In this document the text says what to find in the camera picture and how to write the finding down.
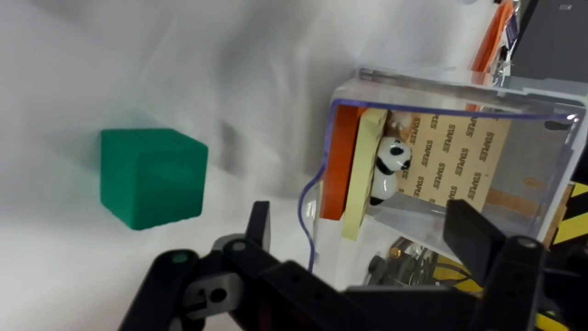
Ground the green cube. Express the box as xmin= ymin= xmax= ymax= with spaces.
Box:
xmin=99 ymin=126 xmax=210 ymax=231

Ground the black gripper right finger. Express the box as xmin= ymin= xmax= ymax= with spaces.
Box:
xmin=443 ymin=198 xmax=550 ymax=331

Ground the orange pad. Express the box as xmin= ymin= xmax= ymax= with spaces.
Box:
xmin=318 ymin=104 xmax=368 ymax=220

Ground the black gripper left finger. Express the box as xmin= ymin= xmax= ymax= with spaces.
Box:
xmin=118 ymin=200 xmax=346 ymax=331

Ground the brown printed card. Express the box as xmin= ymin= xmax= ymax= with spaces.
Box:
xmin=395 ymin=112 xmax=515 ymax=211

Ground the panda figurine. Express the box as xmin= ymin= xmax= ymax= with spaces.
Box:
xmin=368 ymin=134 xmax=414 ymax=207

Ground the clear white plastic box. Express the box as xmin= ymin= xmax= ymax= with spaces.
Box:
xmin=298 ymin=64 xmax=588 ymax=279

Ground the black cabinet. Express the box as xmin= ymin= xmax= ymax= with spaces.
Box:
xmin=511 ymin=0 xmax=588 ymax=82

